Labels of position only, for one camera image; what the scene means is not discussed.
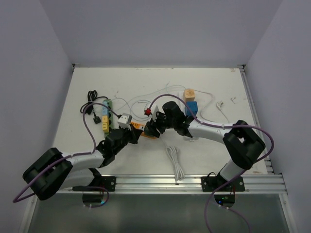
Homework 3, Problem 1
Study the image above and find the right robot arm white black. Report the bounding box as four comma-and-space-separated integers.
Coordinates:
144, 101, 266, 191

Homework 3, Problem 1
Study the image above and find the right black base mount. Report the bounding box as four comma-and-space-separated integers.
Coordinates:
201, 172, 245, 192

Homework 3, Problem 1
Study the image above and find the white bundled power cord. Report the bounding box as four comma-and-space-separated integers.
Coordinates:
165, 139, 186, 182

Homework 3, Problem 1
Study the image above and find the orange power strip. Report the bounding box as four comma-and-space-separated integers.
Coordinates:
131, 122, 158, 141

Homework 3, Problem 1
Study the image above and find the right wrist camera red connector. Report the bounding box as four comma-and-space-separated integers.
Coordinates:
144, 108, 151, 116

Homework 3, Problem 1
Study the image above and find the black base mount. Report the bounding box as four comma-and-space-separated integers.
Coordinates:
72, 175, 117, 192
201, 172, 245, 192

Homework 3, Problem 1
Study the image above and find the black bundled power cord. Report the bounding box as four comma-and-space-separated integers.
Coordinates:
80, 90, 107, 115

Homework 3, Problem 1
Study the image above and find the purple cable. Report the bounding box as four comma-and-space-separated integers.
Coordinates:
12, 102, 122, 203
148, 94, 276, 233

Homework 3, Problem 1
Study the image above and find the white thin usb cable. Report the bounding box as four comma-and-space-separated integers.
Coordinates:
128, 97, 153, 121

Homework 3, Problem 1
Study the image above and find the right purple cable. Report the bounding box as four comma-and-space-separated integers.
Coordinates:
148, 94, 276, 233

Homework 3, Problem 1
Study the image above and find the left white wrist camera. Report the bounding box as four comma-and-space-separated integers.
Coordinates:
117, 114, 132, 129

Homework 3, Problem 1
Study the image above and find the white power strip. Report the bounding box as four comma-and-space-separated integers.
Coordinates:
177, 91, 199, 142

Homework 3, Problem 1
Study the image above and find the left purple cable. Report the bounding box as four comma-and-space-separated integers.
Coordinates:
12, 102, 122, 203

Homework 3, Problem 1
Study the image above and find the wooden beige cube plug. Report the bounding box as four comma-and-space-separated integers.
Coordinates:
183, 89, 196, 102

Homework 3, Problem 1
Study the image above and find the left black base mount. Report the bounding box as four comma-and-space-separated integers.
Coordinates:
72, 175, 117, 192

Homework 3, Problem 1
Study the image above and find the white strip cord with plug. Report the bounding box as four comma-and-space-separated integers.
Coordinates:
194, 89, 230, 122

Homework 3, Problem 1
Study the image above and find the blue cube plug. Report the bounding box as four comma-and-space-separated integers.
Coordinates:
184, 101, 198, 117

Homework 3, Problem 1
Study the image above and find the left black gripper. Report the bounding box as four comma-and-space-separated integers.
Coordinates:
113, 123, 142, 155

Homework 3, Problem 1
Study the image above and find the green power strip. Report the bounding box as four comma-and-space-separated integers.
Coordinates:
104, 99, 114, 134

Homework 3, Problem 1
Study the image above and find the mint green thin cable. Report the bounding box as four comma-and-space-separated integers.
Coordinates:
110, 81, 188, 115

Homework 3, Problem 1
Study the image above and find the aluminium front rail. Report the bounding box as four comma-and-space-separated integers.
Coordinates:
55, 173, 289, 194

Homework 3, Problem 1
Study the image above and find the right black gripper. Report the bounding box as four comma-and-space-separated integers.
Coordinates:
147, 110, 176, 137

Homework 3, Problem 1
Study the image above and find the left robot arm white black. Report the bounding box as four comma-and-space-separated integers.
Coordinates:
22, 125, 143, 200

